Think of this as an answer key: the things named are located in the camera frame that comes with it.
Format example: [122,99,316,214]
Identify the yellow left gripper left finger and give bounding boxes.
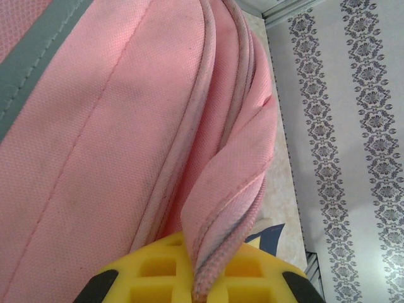
[74,231,194,303]

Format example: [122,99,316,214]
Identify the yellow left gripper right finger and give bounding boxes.
[219,242,323,303]

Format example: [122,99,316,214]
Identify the pink backpack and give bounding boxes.
[0,0,278,303]

